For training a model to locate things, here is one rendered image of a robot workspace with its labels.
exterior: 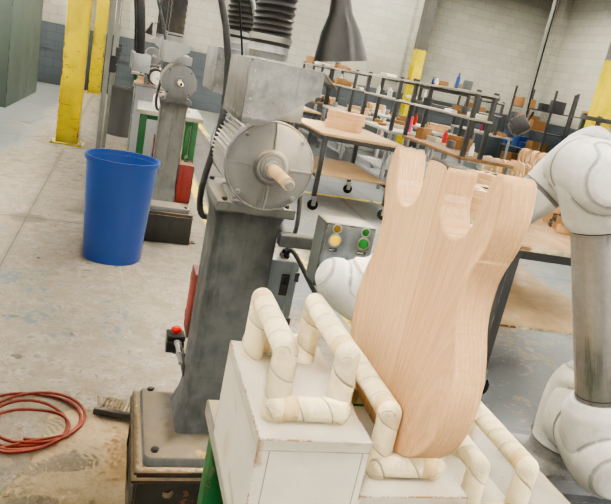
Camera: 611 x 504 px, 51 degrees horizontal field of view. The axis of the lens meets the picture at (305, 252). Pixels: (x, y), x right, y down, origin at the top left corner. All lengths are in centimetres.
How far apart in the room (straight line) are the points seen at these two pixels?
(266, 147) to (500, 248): 112
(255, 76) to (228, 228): 65
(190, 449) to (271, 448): 141
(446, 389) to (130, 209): 381
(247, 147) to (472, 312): 111
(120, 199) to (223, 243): 249
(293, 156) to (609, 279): 88
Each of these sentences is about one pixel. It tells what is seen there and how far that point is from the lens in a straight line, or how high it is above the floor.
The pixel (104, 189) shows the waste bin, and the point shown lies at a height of 52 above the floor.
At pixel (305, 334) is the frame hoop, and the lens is 98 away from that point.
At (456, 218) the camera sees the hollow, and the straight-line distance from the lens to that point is 86.
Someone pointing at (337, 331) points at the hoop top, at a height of 121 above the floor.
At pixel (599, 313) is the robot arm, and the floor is 118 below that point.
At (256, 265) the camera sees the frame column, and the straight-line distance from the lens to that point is 204.
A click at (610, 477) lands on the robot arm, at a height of 86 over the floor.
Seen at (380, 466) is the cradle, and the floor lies 105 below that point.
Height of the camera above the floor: 153
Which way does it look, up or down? 16 degrees down
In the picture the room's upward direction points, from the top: 12 degrees clockwise
